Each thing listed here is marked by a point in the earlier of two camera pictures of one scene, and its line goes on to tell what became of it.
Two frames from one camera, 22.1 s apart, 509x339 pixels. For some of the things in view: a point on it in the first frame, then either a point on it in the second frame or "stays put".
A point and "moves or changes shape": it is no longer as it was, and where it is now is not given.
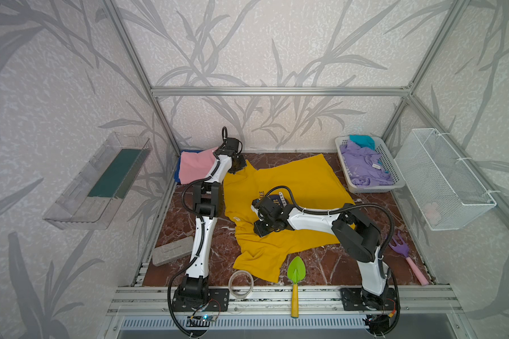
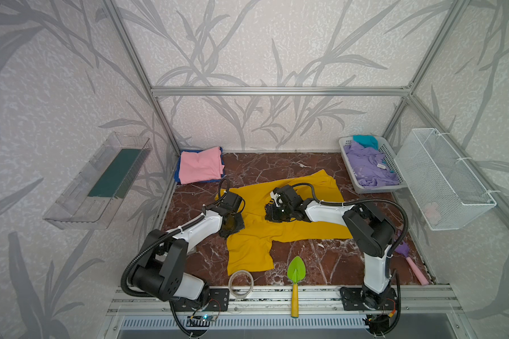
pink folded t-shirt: x=194 y=167 stays put
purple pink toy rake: x=403 y=248 stays put
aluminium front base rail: x=274 y=300 stays put
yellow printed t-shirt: x=308 y=185 moves or changes shape
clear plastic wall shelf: x=91 y=201 stays put
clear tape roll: x=245 y=295 stays put
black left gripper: x=238 y=163 -> x=232 y=221
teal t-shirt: x=363 y=140 stays put
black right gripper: x=262 y=228 -> x=275 y=210
